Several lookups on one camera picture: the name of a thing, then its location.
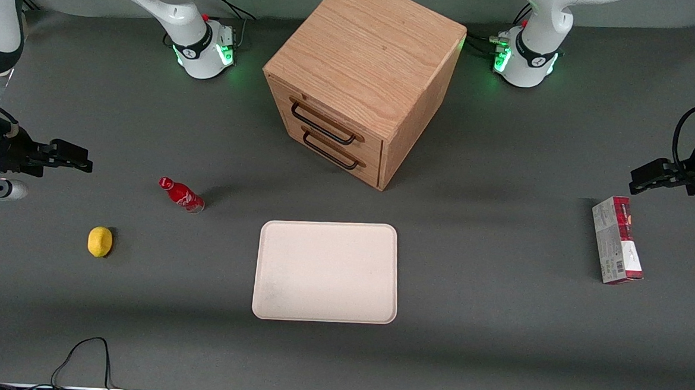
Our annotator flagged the beige rectangular tray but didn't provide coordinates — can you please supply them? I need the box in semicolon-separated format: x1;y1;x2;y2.
251;217;402;326

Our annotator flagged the black metal drawer handle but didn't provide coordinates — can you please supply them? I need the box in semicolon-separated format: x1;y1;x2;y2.
288;99;366;147
300;130;368;172

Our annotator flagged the wooden two-drawer cabinet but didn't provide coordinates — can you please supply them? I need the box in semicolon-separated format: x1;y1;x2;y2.
257;0;469;195

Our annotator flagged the thin black looped cable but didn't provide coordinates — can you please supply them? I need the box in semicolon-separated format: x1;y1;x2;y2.
49;335;119;390

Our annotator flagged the grey and red carton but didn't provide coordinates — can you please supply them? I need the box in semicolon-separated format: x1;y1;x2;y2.
588;195;648;287

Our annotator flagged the yellow lemon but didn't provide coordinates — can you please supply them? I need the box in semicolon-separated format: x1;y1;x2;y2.
87;226;114;259

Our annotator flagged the wooden drawer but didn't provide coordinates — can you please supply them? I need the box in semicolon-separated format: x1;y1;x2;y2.
268;83;386;166
278;113;384;189

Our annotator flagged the red cola bottle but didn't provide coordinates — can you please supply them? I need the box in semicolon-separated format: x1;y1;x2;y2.
157;176;207;214

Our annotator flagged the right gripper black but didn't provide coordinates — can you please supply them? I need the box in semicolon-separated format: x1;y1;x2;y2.
0;123;95;180

